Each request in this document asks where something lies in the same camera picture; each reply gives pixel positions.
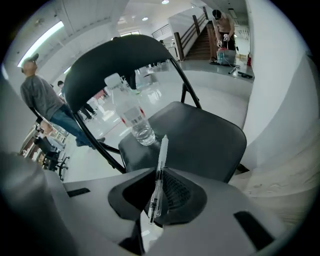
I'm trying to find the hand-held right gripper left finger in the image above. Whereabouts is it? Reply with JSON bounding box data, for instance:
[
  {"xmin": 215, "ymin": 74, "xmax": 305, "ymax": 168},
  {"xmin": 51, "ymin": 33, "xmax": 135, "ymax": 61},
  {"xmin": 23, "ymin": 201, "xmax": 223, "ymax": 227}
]
[{"xmin": 62, "ymin": 167, "xmax": 162, "ymax": 256}]

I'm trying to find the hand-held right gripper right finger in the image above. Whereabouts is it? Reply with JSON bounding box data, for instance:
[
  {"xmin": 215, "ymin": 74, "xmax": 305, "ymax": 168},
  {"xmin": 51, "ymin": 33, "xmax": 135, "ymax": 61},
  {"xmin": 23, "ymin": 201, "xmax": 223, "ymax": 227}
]
[{"xmin": 139, "ymin": 167, "xmax": 289, "ymax": 256}]

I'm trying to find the silver pen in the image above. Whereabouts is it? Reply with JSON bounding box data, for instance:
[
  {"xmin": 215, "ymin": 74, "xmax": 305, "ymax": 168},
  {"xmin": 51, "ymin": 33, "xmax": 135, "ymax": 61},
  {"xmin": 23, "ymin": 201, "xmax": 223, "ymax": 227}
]
[{"xmin": 147, "ymin": 134, "xmax": 169, "ymax": 226}]

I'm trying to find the black office chair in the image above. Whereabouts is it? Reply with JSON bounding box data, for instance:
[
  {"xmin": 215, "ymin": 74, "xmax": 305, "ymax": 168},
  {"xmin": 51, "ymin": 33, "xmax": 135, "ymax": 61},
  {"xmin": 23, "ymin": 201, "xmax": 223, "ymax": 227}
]
[{"xmin": 33, "ymin": 124, "xmax": 70, "ymax": 183}]

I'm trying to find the black folding chair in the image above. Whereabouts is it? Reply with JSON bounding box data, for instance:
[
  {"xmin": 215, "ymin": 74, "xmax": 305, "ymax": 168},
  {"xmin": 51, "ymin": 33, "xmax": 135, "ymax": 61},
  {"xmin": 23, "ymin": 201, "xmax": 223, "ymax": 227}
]
[{"xmin": 63, "ymin": 34, "xmax": 249, "ymax": 185}]

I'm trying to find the clear plastic water bottle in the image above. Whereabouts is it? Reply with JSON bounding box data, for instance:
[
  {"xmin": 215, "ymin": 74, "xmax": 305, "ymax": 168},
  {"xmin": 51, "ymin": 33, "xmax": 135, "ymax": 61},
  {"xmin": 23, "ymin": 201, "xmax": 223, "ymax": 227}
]
[{"xmin": 103, "ymin": 72, "xmax": 157, "ymax": 147}]

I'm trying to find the black flat tool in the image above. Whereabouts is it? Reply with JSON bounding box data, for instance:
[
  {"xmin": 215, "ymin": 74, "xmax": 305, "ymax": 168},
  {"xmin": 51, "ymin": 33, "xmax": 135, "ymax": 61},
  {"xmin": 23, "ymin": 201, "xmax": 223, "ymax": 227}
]
[{"xmin": 237, "ymin": 70, "xmax": 255, "ymax": 80}]

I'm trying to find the long ceiling light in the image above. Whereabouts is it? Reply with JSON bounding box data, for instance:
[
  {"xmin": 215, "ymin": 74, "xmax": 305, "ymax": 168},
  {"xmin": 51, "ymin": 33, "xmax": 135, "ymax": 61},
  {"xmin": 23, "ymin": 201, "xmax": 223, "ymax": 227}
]
[{"xmin": 16, "ymin": 20, "xmax": 65, "ymax": 67}]

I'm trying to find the grey storage crate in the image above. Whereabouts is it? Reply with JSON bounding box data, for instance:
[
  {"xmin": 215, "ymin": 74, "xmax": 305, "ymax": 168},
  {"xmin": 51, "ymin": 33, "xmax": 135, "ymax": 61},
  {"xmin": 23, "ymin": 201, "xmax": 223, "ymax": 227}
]
[{"xmin": 215, "ymin": 48, "xmax": 237, "ymax": 67}]

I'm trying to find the wooden staircase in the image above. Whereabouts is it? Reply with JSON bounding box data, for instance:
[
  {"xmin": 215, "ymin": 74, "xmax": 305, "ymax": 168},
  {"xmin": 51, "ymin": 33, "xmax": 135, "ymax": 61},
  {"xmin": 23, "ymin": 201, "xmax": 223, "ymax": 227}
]
[{"xmin": 174, "ymin": 6, "xmax": 216, "ymax": 62}]

